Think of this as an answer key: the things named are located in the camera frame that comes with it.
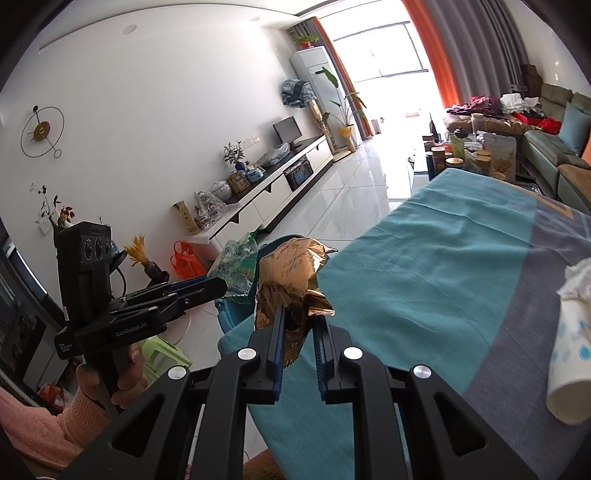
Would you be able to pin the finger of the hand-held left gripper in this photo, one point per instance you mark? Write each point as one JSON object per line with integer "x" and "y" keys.
{"x": 203, "y": 291}
{"x": 184, "y": 285}

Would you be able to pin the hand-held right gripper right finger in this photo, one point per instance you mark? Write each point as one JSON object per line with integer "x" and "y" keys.
{"x": 318, "y": 364}

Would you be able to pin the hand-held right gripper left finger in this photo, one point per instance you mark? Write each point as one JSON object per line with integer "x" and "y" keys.
{"x": 278, "y": 355}

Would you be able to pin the blue waste bin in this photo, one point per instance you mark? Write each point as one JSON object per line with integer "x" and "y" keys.
{"x": 231, "y": 318}

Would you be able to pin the green printed plastic bag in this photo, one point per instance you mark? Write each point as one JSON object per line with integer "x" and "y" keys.
{"x": 235, "y": 267}

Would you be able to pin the gold foil wrapper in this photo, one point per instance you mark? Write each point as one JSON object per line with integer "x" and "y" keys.
{"x": 286, "y": 277}

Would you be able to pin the person's left forearm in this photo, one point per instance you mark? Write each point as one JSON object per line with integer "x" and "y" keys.
{"x": 37, "y": 424}

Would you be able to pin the person's left hand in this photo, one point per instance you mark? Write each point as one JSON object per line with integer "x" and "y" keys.
{"x": 134, "y": 369}

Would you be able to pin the orange plastic bag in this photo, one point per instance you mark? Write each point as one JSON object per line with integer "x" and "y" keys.
{"x": 187, "y": 263}

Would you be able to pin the yellow wheat decoration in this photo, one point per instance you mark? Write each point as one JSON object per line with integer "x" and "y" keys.
{"x": 138, "y": 254}

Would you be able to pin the tall wooden box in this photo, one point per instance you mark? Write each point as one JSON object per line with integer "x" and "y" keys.
{"x": 187, "y": 218}

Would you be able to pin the vase with dried branches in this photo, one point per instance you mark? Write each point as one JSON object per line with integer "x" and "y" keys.
{"x": 60, "y": 212}

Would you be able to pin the green plastic stool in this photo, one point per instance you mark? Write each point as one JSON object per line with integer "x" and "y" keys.
{"x": 166, "y": 355}

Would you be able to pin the glass ship ornament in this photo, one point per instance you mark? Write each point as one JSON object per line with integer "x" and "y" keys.
{"x": 208, "y": 210}

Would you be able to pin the dark glass cabinet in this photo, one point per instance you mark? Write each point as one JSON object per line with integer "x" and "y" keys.
{"x": 21, "y": 323}

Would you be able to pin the white ceramic jar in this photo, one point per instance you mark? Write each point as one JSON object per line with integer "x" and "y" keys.
{"x": 220, "y": 190}

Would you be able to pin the white long media cabinet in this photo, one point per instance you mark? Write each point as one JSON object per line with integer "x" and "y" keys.
{"x": 258, "y": 198}

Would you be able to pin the blue white porcelain pot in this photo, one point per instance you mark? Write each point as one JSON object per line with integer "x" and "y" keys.
{"x": 255, "y": 173}

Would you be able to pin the teal grey tablecloth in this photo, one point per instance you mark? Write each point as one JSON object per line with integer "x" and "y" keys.
{"x": 415, "y": 277}

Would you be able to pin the potted plant on cabinet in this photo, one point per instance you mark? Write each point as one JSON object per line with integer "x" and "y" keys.
{"x": 234, "y": 154}

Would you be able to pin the black built-in appliance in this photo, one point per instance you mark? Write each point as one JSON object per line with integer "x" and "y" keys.
{"x": 299, "y": 173}

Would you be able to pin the clear plastic bag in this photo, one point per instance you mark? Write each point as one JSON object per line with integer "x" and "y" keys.
{"x": 273, "y": 156}

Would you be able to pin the black monitor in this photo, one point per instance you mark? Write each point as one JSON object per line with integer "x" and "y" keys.
{"x": 287, "y": 130}

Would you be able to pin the yellow plant pot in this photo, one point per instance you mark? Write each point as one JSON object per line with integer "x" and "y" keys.
{"x": 347, "y": 136}

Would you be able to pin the blue cloth bundle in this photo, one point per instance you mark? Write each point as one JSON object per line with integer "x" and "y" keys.
{"x": 298, "y": 93}

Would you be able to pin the tall leafy plant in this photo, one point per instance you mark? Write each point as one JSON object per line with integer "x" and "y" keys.
{"x": 351, "y": 101}

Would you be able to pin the white standing air conditioner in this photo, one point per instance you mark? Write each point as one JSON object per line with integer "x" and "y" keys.
{"x": 314, "y": 74}

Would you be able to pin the cluttered coffee table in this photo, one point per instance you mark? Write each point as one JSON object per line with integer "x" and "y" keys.
{"x": 461, "y": 161}

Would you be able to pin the blue dotted paper cup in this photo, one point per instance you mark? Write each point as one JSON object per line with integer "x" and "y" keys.
{"x": 570, "y": 360}

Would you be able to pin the orange grey curtain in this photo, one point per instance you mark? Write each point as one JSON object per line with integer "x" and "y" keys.
{"x": 332, "y": 60}
{"x": 461, "y": 46}

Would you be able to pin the small green potted plant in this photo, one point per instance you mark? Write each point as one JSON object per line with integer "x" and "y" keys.
{"x": 307, "y": 41}

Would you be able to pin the small white tissue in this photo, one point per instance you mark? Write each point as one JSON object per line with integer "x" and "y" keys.
{"x": 577, "y": 281}

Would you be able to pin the beige snack bag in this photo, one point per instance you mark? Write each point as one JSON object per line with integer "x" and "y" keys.
{"x": 501, "y": 159}

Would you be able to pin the balcony window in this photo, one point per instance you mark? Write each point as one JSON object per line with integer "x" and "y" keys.
{"x": 383, "y": 64}

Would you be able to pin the purple clothes pile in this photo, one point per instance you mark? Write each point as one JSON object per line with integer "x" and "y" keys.
{"x": 475, "y": 105}

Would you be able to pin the green sofa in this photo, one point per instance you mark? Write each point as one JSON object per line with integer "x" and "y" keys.
{"x": 554, "y": 152}

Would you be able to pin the white clothes pile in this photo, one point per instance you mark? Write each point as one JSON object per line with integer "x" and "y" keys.
{"x": 513, "y": 102}

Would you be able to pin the red cloth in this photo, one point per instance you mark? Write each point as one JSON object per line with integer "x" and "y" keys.
{"x": 549, "y": 125}

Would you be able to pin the orange cushion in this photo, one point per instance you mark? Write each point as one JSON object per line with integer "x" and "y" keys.
{"x": 587, "y": 154}

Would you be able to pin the teal cushion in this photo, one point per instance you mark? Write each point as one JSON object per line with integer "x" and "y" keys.
{"x": 575, "y": 127}

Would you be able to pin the brown cardboard box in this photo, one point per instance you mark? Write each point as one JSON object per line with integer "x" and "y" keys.
{"x": 533, "y": 78}

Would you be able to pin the small picture frame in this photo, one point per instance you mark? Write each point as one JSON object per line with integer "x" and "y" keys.
{"x": 239, "y": 182}

